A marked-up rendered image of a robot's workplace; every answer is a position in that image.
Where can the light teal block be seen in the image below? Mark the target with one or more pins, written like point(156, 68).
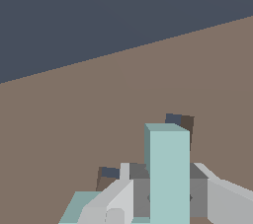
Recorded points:
point(169, 168)

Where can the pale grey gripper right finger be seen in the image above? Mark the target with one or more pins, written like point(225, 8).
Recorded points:
point(224, 205)

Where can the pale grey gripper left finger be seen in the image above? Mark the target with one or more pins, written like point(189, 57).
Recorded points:
point(118, 198)

